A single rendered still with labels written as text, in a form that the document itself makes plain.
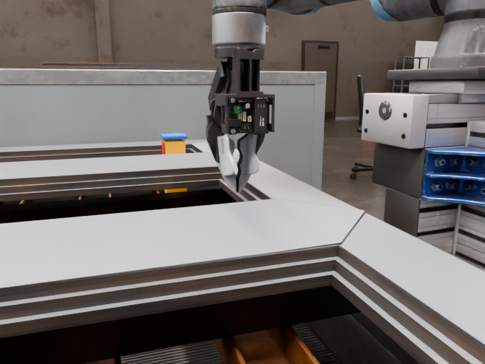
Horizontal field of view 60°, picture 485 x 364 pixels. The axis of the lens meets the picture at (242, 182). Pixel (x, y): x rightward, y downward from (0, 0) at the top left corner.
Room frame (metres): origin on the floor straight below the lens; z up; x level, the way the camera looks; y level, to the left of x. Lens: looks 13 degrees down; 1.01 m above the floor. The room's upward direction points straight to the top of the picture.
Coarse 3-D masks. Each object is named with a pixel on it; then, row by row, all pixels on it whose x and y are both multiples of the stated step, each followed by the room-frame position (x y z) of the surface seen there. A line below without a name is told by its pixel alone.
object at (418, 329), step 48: (192, 144) 1.14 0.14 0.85; (0, 192) 0.70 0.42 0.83; (48, 192) 0.71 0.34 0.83; (96, 192) 0.74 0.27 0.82; (240, 192) 0.70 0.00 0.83; (48, 288) 0.32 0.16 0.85; (96, 288) 0.33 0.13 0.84; (144, 288) 0.34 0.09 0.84; (192, 288) 0.35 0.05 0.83; (240, 288) 0.36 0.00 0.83; (288, 288) 0.37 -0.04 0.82; (336, 288) 0.38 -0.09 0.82; (384, 288) 0.33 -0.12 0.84; (0, 336) 0.30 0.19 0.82; (432, 336) 0.26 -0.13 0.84
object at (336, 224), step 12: (288, 204) 0.55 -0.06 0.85; (300, 204) 0.55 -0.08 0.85; (312, 204) 0.55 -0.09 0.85; (300, 216) 0.50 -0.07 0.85; (312, 216) 0.50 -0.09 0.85; (324, 216) 0.49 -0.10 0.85; (336, 216) 0.49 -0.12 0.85; (348, 216) 0.49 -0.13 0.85; (324, 228) 0.45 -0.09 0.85; (336, 228) 0.45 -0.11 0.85; (348, 228) 0.45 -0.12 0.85; (336, 240) 0.41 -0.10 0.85
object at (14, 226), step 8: (0, 224) 0.47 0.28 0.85; (8, 224) 0.47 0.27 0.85; (16, 224) 0.47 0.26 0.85; (0, 232) 0.44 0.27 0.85; (8, 232) 0.44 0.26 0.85; (16, 232) 0.44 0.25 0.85; (0, 240) 0.41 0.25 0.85; (8, 240) 0.41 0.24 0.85; (0, 248) 0.39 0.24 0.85; (0, 256) 0.37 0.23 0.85
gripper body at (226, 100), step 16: (224, 48) 0.59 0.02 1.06; (240, 48) 0.57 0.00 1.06; (256, 48) 0.60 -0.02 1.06; (240, 64) 0.60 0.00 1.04; (256, 64) 0.60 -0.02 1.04; (240, 80) 0.60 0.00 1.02; (256, 80) 0.60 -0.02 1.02; (224, 96) 0.57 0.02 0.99; (240, 96) 0.57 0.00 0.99; (256, 96) 0.58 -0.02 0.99; (272, 96) 0.58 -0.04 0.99; (224, 112) 0.61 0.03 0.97; (240, 112) 0.58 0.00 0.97; (256, 112) 0.58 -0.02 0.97; (272, 112) 0.59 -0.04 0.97; (224, 128) 0.57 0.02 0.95; (240, 128) 0.59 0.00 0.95; (256, 128) 0.58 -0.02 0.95; (272, 128) 0.58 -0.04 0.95
